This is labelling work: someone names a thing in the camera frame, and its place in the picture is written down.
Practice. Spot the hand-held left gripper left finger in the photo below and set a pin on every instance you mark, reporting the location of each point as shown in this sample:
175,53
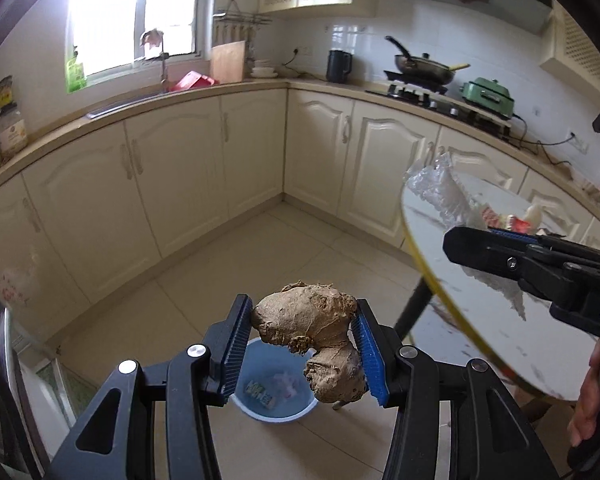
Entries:
235,352

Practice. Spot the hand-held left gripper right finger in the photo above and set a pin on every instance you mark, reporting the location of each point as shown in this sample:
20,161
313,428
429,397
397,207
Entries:
367,357

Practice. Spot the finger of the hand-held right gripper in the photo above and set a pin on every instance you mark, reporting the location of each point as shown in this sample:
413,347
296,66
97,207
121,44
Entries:
480,252
515,234

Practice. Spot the blue plastic trash bin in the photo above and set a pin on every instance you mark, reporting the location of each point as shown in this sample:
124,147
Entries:
267,367

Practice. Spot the large brown ginger root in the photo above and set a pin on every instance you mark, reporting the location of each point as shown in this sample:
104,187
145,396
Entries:
305,320

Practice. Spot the person's right hand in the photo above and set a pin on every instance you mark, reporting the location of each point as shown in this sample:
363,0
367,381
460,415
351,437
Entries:
586,405

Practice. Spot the red white crumpled packet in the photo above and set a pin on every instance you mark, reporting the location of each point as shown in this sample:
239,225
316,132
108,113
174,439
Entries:
497,219

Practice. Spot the small green yellow packet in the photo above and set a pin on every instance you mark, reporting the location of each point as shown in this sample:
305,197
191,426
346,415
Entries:
260,393

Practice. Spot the pink white wrapper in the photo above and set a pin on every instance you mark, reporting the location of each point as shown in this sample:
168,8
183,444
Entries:
286,385

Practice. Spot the black table leg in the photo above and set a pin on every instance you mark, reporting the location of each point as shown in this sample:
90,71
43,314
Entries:
412,310

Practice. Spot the clear plastic bag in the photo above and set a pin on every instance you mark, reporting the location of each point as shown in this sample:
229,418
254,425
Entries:
440,190

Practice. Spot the white flat board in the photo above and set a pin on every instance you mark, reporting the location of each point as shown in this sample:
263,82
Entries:
495,116

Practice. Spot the green electric cooker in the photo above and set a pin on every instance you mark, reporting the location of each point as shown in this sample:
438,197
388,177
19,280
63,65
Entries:
487,95

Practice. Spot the black gas stove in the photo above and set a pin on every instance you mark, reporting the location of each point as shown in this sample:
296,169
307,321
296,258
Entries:
420,96

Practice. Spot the dark frying pan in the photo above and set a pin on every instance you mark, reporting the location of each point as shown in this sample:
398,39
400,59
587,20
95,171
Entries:
425,70

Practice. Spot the black electric kettle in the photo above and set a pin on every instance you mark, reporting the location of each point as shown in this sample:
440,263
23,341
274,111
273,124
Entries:
339,66

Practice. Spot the steel kitchen sink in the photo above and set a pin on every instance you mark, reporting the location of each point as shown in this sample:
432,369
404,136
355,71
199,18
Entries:
125,104

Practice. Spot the red plastic tray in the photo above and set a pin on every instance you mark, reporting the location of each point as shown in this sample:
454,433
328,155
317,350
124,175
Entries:
192,81

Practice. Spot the stack of white plates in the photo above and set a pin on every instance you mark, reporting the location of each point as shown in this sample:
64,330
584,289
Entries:
264,70

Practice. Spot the chrome faucet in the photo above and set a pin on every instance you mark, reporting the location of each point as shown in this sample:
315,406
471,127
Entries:
164,72

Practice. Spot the wooden cutting board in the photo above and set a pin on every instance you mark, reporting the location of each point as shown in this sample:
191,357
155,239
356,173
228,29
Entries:
227,62

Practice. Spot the labelled glass jar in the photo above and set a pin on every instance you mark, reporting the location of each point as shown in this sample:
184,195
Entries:
12,135

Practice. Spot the green bottle on windowsill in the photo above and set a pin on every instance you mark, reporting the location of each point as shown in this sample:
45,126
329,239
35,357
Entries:
75,74

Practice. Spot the yellow label can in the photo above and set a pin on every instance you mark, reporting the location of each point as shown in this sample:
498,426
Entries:
6,91

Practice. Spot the bright kitchen window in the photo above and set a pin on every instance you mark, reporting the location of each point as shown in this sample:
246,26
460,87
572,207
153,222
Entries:
130,10

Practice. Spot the white wall outlet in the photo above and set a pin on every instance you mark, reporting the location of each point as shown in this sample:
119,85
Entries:
303,51
579,142

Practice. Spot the wall utensil rack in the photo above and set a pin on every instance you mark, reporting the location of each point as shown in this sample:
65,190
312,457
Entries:
237,22

